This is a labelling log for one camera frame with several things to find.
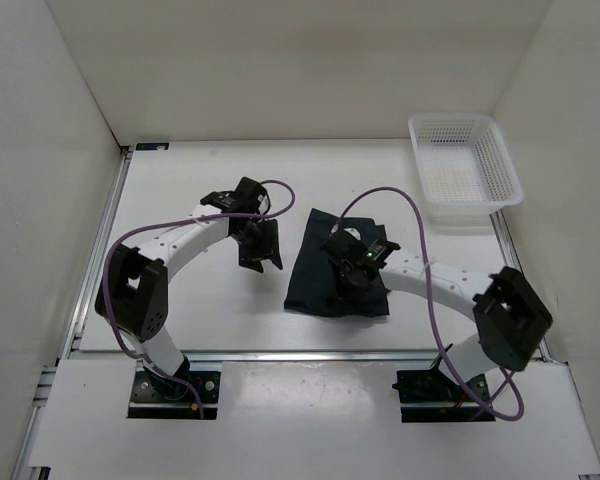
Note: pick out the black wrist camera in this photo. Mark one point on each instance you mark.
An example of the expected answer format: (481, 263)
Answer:
(343, 248)
(251, 194)

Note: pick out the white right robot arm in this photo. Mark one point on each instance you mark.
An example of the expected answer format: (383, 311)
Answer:
(510, 319)

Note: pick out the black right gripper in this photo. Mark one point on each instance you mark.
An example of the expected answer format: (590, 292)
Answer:
(344, 292)

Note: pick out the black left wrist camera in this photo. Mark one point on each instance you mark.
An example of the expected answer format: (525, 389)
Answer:
(251, 194)

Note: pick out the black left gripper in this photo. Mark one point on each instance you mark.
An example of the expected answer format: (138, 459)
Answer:
(268, 248)

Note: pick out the dark navy shorts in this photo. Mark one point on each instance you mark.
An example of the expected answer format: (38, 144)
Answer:
(312, 288)

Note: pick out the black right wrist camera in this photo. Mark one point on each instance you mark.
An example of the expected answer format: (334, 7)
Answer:
(343, 248)

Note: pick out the aluminium frame rail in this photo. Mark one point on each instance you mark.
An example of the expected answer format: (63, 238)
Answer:
(300, 397)

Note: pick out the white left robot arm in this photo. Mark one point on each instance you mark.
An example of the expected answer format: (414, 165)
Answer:
(134, 290)

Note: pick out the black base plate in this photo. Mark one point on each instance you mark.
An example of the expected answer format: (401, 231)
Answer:
(428, 396)
(151, 398)

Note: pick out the white perforated plastic basket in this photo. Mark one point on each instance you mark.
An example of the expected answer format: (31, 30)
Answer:
(464, 166)

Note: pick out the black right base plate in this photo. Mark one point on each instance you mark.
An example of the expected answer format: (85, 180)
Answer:
(428, 396)

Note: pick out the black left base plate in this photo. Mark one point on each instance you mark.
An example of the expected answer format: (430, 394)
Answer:
(151, 398)

